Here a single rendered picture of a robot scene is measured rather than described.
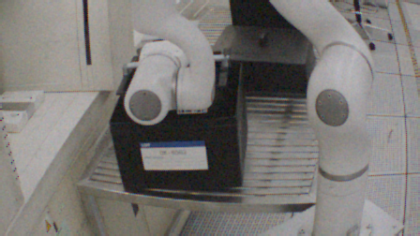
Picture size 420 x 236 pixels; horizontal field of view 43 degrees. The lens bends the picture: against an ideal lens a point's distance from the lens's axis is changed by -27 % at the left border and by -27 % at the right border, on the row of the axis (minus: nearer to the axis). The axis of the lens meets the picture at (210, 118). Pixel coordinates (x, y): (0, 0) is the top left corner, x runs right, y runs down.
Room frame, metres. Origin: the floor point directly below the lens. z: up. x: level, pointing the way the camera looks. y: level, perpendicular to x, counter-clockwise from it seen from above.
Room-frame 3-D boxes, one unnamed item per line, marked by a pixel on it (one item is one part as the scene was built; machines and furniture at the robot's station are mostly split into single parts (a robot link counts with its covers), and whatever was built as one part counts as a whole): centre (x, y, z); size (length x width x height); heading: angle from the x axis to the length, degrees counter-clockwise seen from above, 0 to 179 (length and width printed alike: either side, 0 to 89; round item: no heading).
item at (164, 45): (1.31, 0.08, 1.06); 0.11 x 0.10 x 0.07; 172
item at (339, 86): (0.97, -0.23, 1.07); 0.19 x 0.12 x 0.24; 153
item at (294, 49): (1.83, -0.18, 0.83); 0.29 x 0.29 x 0.13; 73
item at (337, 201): (0.99, -0.24, 0.85); 0.19 x 0.19 x 0.18
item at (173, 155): (1.41, 0.07, 0.85); 0.28 x 0.28 x 0.17; 82
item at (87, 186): (1.85, -0.13, 0.38); 1.30 x 0.60 x 0.76; 163
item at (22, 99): (1.56, 0.62, 0.89); 0.22 x 0.21 x 0.04; 73
